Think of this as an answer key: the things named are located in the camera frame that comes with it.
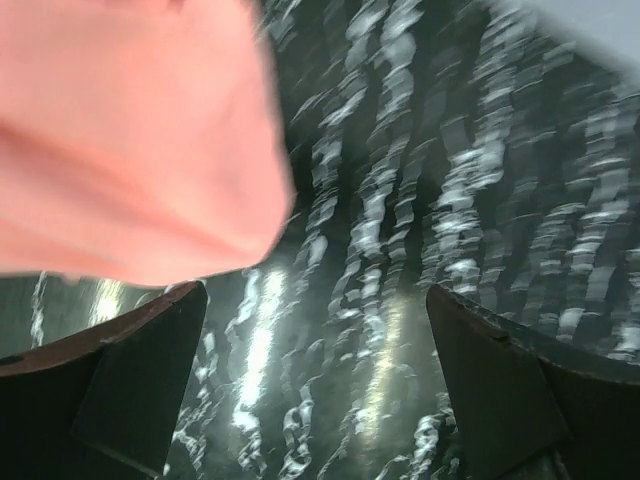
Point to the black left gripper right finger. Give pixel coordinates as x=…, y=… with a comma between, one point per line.
x=528, y=406

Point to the salmon orange t-shirt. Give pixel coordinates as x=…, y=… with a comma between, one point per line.
x=141, y=141

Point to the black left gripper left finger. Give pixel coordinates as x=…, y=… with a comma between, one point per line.
x=102, y=403

